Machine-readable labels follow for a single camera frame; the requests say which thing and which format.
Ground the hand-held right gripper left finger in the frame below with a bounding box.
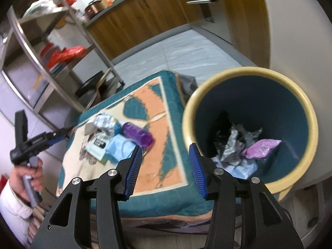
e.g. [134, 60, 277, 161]
[31, 144, 143, 249]

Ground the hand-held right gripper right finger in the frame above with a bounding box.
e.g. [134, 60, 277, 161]
[189, 143, 304, 249]

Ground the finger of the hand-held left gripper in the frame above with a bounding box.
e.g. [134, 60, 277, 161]
[47, 131, 70, 148]
[44, 125, 76, 138]

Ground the blue face mask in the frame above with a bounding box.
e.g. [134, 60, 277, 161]
[105, 134, 140, 164]

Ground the pale green packet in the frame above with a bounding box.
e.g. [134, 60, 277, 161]
[84, 132, 111, 164]

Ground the purple plastic bottle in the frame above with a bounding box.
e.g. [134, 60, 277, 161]
[122, 121, 153, 148]

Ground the silver printed wrapper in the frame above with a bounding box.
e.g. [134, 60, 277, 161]
[92, 114, 122, 137]
[219, 123, 264, 165]

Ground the blue printed wrapper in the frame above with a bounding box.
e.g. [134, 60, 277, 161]
[211, 157, 257, 179]

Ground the black plastic bag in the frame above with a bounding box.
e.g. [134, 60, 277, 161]
[207, 111, 234, 159]

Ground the pink snack packet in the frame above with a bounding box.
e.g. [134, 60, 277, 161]
[241, 139, 283, 159]

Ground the blue bin with yellow rim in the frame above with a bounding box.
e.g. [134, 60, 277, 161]
[182, 67, 319, 201]

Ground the person's left forearm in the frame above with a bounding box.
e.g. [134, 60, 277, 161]
[0, 178, 35, 247]

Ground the person's left hand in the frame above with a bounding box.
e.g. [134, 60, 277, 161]
[9, 158, 44, 203]

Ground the grey pan lid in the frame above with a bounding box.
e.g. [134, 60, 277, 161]
[78, 83, 117, 109]

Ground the black tray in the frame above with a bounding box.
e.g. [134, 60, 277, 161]
[75, 71, 104, 96]

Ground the teal printed cushion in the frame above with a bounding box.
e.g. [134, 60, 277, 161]
[56, 70, 216, 217]

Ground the wooden board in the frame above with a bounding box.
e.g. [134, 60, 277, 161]
[96, 67, 113, 89]

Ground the red plastic bag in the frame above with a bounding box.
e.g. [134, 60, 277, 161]
[48, 45, 87, 69]

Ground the dark jar with red lid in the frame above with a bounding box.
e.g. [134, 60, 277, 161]
[40, 43, 60, 63]

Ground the stainless steel shelf rack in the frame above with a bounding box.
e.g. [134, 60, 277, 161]
[0, 0, 127, 125]

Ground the dark rice cooker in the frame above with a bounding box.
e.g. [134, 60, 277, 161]
[84, 0, 103, 18]

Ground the clear plastic bag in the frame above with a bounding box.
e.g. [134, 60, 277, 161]
[24, 0, 63, 15]

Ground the wooden kitchen cabinet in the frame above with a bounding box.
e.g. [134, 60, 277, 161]
[83, 0, 271, 65]

